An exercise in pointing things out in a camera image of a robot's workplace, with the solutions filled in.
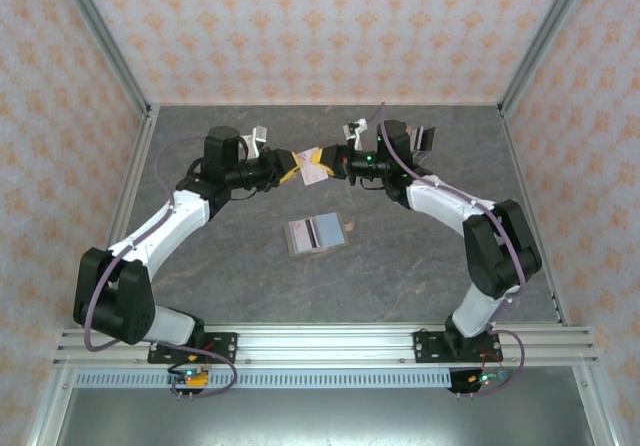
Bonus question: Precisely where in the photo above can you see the white pink card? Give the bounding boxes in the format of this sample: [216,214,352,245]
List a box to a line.
[297,148,330,187]

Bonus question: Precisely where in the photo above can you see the clear acrylic card stand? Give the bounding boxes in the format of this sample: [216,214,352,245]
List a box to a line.
[407,123,437,166]

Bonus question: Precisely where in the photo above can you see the grey card holder wallet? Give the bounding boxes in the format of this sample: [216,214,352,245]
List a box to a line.
[283,210,348,257]

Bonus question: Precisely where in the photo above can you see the left control board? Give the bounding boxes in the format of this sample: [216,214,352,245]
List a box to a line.
[168,365,211,392]

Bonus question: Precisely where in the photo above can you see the control board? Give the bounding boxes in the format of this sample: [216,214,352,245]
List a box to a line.
[469,371,511,387]
[168,365,211,392]

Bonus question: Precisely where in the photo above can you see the right control board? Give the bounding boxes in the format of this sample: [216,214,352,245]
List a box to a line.
[469,371,511,387]

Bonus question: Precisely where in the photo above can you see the metal sheet panel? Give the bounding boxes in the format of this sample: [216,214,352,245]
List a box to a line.
[29,388,614,446]

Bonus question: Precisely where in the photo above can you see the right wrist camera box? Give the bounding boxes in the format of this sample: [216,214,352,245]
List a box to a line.
[342,118,370,151]

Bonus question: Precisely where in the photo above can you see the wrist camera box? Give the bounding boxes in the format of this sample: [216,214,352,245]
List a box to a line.
[247,125,269,160]
[342,118,370,151]

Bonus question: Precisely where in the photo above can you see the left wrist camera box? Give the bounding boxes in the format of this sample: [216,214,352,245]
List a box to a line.
[247,125,269,160]

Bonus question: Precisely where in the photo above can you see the aluminium side rail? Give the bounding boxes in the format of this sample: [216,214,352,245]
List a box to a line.
[79,105,162,328]
[499,105,572,327]

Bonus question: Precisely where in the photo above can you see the aluminium frame post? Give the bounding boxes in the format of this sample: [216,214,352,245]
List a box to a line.
[498,0,596,117]
[51,0,153,117]

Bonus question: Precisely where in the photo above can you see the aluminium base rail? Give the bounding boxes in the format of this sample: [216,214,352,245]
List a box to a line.
[52,323,600,368]

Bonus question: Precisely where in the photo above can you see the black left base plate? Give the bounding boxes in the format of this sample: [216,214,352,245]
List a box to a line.
[147,332,239,365]

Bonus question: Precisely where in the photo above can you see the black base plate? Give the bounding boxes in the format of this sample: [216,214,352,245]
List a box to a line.
[413,330,502,365]
[147,332,239,365]

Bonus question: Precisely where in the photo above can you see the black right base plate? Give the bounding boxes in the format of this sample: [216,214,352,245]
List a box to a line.
[413,330,502,365]

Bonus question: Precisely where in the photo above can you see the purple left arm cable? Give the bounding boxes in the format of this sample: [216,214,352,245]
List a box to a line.
[82,135,239,400]

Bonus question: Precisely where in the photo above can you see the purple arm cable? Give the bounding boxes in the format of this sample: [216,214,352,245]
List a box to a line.
[82,135,239,400]
[374,101,529,398]

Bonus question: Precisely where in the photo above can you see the slotted grey cable duct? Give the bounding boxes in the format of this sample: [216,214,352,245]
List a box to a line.
[74,370,454,391]

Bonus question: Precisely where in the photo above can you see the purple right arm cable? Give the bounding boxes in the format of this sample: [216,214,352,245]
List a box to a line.
[374,101,529,398]

